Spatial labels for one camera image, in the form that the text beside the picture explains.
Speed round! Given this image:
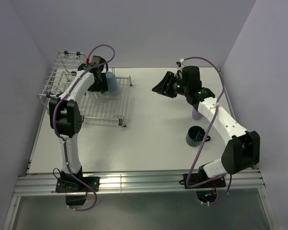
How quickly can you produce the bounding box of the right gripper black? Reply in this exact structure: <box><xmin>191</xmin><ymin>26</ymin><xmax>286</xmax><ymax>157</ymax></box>
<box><xmin>152</xmin><ymin>71</ymin><xmax>189</xmax><ymax>99</ymax></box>

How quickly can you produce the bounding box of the blue cup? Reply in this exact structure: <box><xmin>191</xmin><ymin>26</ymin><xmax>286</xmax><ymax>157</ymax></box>
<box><xmin>106</xmin><ymin>72</ymin><xmax>118</xmax><ymax>92</ymax></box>

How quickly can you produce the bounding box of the clear glass cup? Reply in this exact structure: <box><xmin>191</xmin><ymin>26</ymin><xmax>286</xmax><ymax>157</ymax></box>
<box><xmin>87</xmin><ymin>92</ymin><xmax>116</xmax><ymax>101</ymax></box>

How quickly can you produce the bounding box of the dark green mug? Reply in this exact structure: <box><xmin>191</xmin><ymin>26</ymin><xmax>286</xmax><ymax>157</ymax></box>
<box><xmin>186</xmin><ymin>126</ymin><xmax>211</xmax><ymax>147</ymax></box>

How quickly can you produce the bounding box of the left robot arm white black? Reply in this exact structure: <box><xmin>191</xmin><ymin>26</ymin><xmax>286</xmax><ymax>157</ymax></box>
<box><xmin>48</xmin><ymin>56</ymin><xmax>108</xmax><ymax>193</ymax></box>

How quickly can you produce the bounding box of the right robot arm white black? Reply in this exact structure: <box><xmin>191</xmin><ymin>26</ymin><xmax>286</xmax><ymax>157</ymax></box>
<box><xmin>152</xmin><ymin>66</ymin><xmax>260</xmax><ymax>187</ymax></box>

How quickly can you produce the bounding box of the purple cup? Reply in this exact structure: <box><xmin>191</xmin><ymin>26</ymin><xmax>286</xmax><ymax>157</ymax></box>
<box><xmin>192</xmin><ymin>110</ymin><xmax>203</xmax><ymax>120</ymax></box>

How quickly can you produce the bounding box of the silver wire dish rack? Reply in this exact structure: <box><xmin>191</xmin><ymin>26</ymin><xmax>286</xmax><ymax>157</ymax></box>
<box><xmin>37</xmin><ymin>51</ymin><xmax>132</xmax><ymax>127</ymax></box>

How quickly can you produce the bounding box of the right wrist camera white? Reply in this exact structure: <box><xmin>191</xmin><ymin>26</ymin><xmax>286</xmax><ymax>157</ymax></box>
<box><xmin>176</xmin><ymin>58</ymin><xmax>186</xmax><ymax>72</ymax></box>

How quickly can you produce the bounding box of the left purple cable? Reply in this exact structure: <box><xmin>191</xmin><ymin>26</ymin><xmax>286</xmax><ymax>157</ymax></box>
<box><xmin>51</xmin><ymin>44</ymin><xmax>116</xmax><ymax>211</ymax></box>

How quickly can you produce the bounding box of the purple cable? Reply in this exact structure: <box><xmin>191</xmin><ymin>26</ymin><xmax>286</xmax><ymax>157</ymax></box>
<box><xmin>185</xmin><ymin>57</ymin><xmax>232</xmax><ymax>207</ymax></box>
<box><xmin>51</xmin><ymin>44</ymin><xmax>116</xmax><ymax>211</ymax></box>

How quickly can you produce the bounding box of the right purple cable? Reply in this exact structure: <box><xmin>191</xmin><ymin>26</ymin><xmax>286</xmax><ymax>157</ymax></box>
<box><xmin>185</xmin><ymin>57</ymin><xmax>232</xmax><ymax>207</ymax></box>

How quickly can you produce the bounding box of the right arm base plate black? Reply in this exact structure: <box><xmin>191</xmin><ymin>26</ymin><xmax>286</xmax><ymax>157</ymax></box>
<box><xmin>179</xmin><ymin>172</ymin><xmax>226</xmax><ymax>189</ymax></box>

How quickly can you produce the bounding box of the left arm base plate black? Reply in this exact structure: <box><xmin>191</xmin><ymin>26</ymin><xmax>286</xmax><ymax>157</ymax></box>
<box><xmin>55</xmin><ymin>176</ymin><xmax>100</xmax><ymax>193</ymax></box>

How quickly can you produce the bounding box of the aluminium rail frame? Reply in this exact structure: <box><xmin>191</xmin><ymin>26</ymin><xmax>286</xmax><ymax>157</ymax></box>
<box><xmin>4</xmin><ymin>68</ymin><xmax>279</xmax><ymax>230</ymax></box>

